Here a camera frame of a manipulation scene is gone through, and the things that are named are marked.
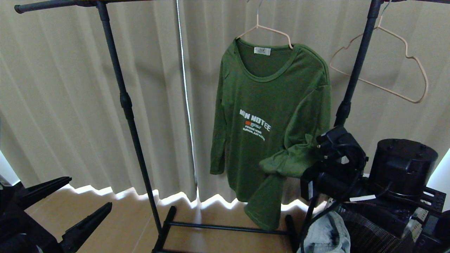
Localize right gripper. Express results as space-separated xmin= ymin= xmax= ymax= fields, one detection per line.
xmin=301 ymin=171 xmax=366 ymax=201

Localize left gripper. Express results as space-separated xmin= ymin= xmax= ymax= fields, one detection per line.
xmin=0 ymin=177 xmax=113 ymax=253

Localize pale grey shorts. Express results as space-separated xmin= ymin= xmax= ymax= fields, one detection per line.
xmin=297 ymin=211 xmax=351 ymax=253

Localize green printed t-shirt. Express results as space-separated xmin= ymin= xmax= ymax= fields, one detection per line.
xmin=210 ymin=38 xmax=332 ymax=231

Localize pink clothes hanger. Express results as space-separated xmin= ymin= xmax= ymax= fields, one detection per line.
xmin=236 ymin=0 xmax=294 ymax=50
xmin=329 ymin=0 xmax=429 ymax=104

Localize white laundry basket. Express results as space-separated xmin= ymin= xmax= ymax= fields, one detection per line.
xmin=330 ymin=203 xmax=416 ymax=253

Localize black clothes rack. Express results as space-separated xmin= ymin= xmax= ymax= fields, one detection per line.
xmin=14 ymin=0 xmax=450 ymax=253

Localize beige curtain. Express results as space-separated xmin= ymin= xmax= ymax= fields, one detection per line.
xmin=0 ymin=0 xmax=450 ymax=211

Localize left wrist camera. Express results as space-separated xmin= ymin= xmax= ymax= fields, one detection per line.
xmin=0 ymin=175 xmax=14 ymax=193

